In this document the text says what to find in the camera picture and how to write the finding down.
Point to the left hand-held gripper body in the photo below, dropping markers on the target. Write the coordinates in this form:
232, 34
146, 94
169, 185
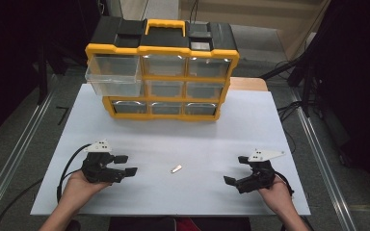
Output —
98, 168

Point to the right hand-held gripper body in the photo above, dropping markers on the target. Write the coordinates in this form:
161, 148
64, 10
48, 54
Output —
259, 175

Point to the small silver metal piece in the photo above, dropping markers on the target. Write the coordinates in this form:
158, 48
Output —
176, 169

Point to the wide clear plastic drawer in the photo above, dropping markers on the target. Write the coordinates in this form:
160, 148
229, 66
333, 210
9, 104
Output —
113, 75

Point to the person's left hand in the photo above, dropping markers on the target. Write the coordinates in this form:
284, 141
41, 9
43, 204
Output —
83, 189

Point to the person's right hand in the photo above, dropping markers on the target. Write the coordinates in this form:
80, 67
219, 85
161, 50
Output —
277, 195

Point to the white table sheet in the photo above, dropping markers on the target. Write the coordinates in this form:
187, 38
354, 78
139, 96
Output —
179, 144

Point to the person's dark and red clothing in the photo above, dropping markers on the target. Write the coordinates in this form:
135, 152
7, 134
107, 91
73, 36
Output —
179, 224

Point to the wooden table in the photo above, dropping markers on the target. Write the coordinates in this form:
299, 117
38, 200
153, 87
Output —
249, 84

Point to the set of small clear drawers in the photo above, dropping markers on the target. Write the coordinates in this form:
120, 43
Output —
186, 89

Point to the black metal stand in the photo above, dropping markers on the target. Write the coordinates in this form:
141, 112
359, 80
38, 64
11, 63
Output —
305, 73

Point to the yellow and black organizer cabinet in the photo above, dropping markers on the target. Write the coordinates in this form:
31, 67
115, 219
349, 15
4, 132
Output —
163, 38

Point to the metal floor rail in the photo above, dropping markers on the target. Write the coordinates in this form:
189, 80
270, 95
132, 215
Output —
19, 144
324, 170

